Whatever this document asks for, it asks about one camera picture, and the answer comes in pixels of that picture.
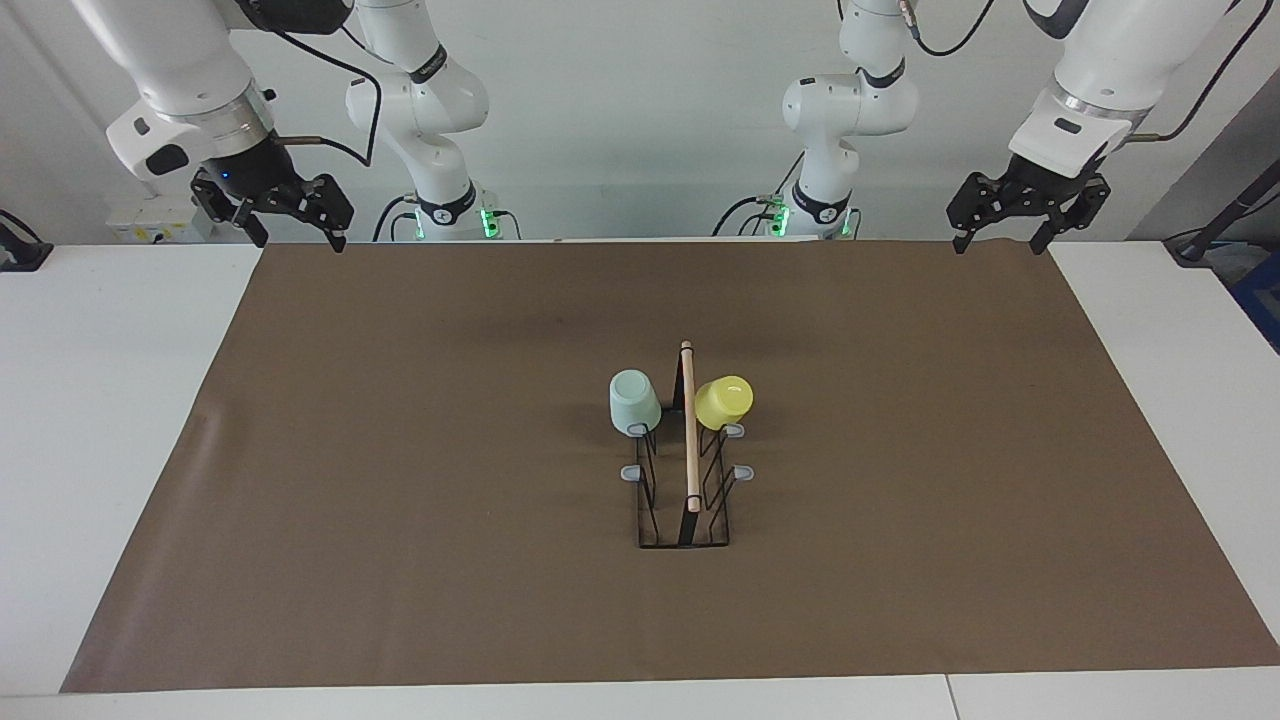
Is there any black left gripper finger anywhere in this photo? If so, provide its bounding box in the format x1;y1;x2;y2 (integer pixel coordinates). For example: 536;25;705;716
1029;174;1112;257
946;171;1007;257

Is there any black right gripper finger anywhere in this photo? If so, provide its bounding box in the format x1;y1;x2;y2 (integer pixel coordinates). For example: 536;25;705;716
297;172;357;255
189;169;272;250

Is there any yellow plastic cup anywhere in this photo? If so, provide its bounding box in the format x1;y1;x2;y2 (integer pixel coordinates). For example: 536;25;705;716
695;375;754;432

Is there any pale green plastic cup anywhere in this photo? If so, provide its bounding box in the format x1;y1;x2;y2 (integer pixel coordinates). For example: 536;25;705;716
609;369;663;437

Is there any black stand pole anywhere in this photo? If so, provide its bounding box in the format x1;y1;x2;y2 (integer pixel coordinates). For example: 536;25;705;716
1165;158;1280;266

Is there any blue box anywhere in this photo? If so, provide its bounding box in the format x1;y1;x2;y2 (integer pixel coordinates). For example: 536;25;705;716
1228;245;1280;353

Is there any black table clamp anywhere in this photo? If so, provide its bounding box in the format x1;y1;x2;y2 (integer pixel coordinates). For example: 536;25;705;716
0;208;54;273

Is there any brown table mat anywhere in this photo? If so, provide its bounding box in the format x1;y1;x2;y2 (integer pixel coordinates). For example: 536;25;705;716
60;240;1280;694

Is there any black right arm base cable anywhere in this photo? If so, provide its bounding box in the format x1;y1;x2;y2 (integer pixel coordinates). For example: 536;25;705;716
373;195;416;242

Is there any black arm base cable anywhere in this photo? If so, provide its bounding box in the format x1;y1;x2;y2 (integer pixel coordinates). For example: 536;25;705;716
712;195;776;238
373;195;416;242

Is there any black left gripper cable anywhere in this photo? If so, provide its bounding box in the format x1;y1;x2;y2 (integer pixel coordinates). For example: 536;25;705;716
905;0;1280;142

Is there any black left arm base cable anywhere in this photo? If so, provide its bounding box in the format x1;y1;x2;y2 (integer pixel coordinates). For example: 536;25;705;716
712;195;776;238

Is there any black wire cup rack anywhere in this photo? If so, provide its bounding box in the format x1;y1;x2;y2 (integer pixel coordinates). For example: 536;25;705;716
620;340;756;550

